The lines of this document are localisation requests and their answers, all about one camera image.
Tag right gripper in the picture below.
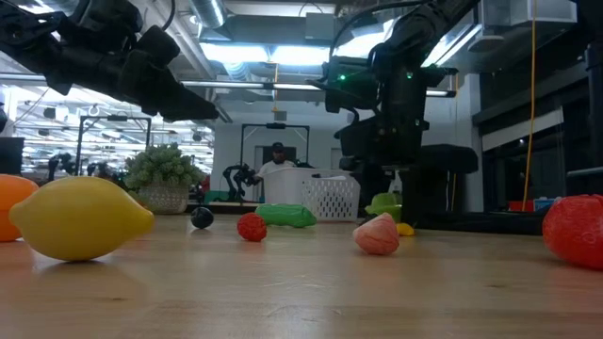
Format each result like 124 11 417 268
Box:
336 117 480 227

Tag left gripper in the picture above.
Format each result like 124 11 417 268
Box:
0 11 220 122

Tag light green toy leaf vegetable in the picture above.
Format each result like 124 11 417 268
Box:
365 191 404 223

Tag pink toy fruit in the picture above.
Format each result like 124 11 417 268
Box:
353 212 400 257

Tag green toy cucumber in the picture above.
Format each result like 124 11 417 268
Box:
255 202 318 229

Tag black toy berry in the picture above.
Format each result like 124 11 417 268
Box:
190 206 215 231

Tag yellow toy lemon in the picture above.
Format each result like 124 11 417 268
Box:
8 176 155 263

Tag small red toy raspberry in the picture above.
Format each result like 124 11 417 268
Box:
236 213 269 243

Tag round orange toy fruit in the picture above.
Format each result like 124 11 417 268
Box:
0 173 40 243

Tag pale green plant in pot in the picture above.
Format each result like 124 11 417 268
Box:
124 143 207 216

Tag long ceiling tube light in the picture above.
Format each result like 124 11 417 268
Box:
181 79 457 99

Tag black cloth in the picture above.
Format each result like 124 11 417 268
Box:
414 209 547 236

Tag white perforated plastic basket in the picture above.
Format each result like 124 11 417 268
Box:
262 168 362 222

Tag person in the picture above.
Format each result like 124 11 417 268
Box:
256 141 298 180

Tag black monitor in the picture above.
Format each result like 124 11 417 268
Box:
0 136 24 175

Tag black gantry frame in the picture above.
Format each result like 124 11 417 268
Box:
239 122 311 202
74 115 153 176

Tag silver ventilation duct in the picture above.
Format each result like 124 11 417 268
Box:
190 0 227 29

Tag yellow hanging cable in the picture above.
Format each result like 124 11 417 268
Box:
521 0 538 212

